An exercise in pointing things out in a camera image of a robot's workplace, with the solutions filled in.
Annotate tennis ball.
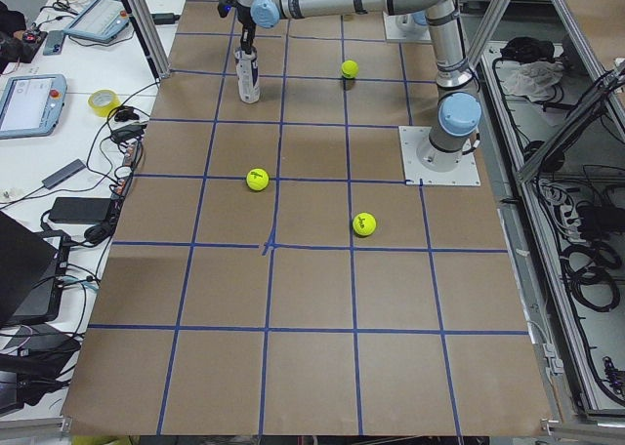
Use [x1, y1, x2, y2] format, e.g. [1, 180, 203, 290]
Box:
[246, 168, 270, 191]
[341, 60, 359, 79]
[352, 212, 377, 237]

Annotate black power adapter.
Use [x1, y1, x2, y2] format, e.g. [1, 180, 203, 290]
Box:
[49, 197, 111, 224]

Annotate grey usb hub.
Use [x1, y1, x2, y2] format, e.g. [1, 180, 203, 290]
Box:
[42, 159, 86, 189]

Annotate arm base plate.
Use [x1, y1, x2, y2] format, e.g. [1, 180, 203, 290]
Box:
[398, 126, 480, 186]
[383, 12, 432, 44]

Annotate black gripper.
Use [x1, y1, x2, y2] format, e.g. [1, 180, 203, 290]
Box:
[237, 5, 256, 58]

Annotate teach pendant near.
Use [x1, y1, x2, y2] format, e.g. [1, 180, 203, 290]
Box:
[1, 74, 67, 140]

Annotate black scissors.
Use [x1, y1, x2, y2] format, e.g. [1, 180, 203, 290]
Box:
[52, 0, 78, 16]

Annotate tennis ball near centre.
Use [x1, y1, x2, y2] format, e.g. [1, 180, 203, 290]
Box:
[246, 168, 270, 191]

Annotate aluminium frame post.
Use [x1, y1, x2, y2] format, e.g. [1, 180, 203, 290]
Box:
[120, 0, 171, 80]

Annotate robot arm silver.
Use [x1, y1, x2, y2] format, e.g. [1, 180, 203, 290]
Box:
[219, 0, 481, 172]
[262, 12, 429, 43]

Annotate black laptop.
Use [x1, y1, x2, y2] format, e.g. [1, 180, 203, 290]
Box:
[1, 214, 69, 328]

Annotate tennis ball front right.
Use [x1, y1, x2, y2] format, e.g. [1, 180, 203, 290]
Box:
[352, 212, 377, 237]

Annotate teach pendant far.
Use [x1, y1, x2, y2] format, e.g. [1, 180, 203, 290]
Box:
[62, 0, 130, 44]

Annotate white crumpled cloth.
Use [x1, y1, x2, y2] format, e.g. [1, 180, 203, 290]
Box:
[502, 61, 564, 102]

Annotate yellow tape roll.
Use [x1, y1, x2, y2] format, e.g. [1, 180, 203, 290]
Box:
[88, 89, 121, 118]

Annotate clear tennis ball can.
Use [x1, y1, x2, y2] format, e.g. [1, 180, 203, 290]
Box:
[234, 48, 260, 103]

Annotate teach pendant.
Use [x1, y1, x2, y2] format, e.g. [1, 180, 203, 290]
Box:
[62, 0, 130, 44]
[1, 74, 67, 140]

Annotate brown paper table cover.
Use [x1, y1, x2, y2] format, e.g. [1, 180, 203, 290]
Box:
[63, 0, 552, 436]

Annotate black power brick far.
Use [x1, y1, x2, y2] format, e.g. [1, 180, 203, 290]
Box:
[151, 13, 180, 25]

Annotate tennis ball middle far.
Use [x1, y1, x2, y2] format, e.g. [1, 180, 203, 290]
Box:
[341, 60, 359, 79]

